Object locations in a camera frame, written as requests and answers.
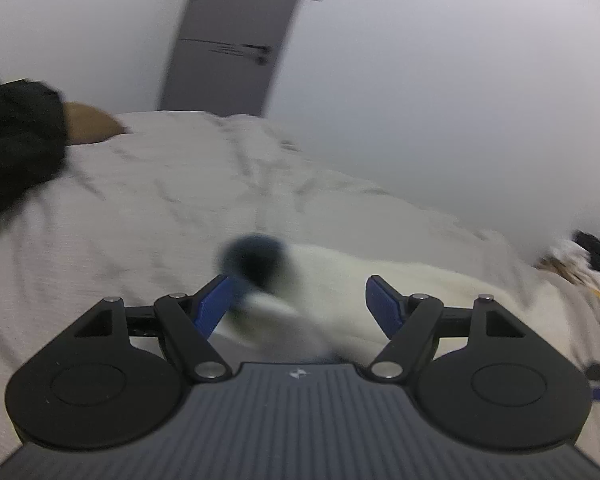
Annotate white crumpled cloth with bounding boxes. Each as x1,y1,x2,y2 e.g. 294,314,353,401
534,240,597,287

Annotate grey bedroom door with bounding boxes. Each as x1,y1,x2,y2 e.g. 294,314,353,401
160,0,299,117

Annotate cream blue striped sweater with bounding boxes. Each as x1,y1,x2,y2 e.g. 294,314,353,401
218,234,573,365

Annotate black door handle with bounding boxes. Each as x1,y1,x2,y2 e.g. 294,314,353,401
209,44,272,66

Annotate grey bed sheet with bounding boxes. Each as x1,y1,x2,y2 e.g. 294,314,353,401
0,112,600,463

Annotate brown pillow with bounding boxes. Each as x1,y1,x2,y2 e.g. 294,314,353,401
62,102,126,145

